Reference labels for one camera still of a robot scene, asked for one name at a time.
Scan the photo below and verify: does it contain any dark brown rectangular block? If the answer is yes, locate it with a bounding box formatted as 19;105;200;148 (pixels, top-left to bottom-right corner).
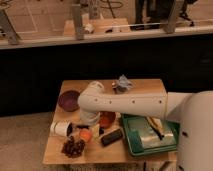
101;129;123;146

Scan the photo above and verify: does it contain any yellow banana in tray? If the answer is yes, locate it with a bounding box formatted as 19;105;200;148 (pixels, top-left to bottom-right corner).
147;117;164;139

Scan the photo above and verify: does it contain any purple bowl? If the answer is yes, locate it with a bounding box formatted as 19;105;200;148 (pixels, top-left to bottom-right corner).
58;90;80;112

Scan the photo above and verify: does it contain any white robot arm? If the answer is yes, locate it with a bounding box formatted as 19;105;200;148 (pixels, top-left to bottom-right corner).
78;81;213;171

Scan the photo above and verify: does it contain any wooden table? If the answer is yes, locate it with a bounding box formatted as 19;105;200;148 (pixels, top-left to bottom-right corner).
43;79;177;165

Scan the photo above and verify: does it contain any green plastic tray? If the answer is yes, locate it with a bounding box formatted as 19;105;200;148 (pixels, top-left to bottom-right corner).
121;114;179;157

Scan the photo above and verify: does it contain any metal railing post middle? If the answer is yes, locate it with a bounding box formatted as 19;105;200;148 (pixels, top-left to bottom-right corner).
72;4;84;40

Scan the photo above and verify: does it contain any metal railing post left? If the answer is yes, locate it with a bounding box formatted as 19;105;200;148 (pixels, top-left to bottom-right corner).
0;9;19;45

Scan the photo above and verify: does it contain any metal railing post right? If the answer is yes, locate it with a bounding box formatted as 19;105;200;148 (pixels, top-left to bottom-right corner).
164;0;183;34

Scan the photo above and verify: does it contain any metal spoon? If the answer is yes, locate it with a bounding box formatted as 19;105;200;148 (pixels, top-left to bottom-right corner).
112;82;117;91

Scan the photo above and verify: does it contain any orange red bowl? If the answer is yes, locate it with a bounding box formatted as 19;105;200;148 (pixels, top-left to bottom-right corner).
99;111;116;129

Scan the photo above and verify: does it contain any white cup on side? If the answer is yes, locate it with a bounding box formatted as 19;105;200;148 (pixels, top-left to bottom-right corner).
50;121;73;137

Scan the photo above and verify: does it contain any metal railing post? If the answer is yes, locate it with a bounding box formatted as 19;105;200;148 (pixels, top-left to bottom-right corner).
72;4;84;40
0;9;19;45
164;0;183;34

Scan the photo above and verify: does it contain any orange apple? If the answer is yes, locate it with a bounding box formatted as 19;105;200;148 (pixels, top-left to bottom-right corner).
79;129;92;143

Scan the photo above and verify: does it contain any crumpled blue grey cloth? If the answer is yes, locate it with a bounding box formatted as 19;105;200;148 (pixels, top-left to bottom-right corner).
117;75;133;92

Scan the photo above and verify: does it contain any bunch of brown grapes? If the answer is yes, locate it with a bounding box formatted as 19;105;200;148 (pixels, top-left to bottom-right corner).
61;136;86;158

